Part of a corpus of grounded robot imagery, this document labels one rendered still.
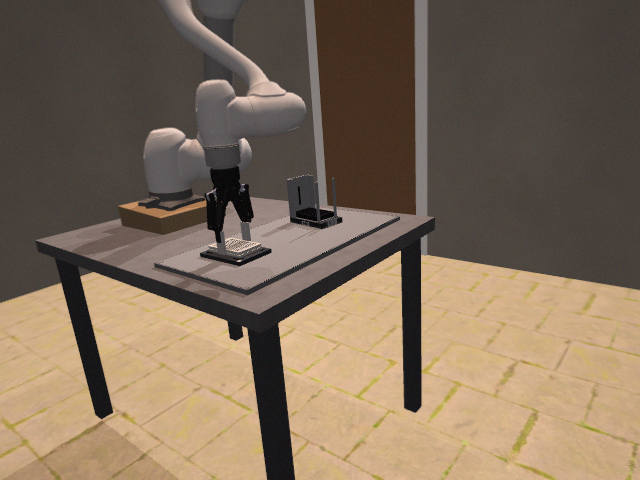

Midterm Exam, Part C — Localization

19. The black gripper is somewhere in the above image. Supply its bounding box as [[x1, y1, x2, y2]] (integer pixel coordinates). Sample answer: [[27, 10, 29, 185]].
[[204, 165, 254, 255]]

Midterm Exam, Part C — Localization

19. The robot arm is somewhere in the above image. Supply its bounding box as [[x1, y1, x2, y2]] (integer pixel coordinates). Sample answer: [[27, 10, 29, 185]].
[[138, 0, 306, 211]]

